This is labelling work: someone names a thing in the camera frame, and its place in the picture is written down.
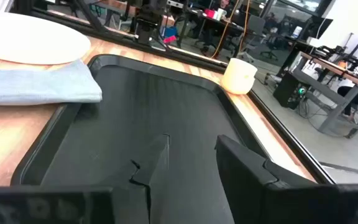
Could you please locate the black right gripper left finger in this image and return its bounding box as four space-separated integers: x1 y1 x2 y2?
112 133 170 224

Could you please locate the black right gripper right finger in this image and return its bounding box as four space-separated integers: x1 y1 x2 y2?
214 134 319 224

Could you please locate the grey-blue cloth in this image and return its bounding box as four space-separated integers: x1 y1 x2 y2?
0 58 103 106

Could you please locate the white round plate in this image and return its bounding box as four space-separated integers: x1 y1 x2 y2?
0 11 92 65

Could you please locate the black plastic serving tray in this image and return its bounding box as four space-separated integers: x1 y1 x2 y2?
10 54 273 224

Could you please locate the black computer tower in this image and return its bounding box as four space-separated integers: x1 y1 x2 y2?
272 72 307 110

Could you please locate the cream ceramic mug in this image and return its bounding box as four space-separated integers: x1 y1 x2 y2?
221 57 259 95

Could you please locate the wooden desk with grey legs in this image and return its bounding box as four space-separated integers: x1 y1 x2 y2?
292 51 358 139

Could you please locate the blue storage bin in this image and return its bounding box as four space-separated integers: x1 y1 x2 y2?
163 26 179 38

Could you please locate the grey office chair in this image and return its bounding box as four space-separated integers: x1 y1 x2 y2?
228 14 267 63

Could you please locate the dark office desk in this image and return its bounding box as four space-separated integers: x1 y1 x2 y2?
186 9 248 58

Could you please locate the orange hanging cable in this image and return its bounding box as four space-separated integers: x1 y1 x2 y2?
210 0 251 59

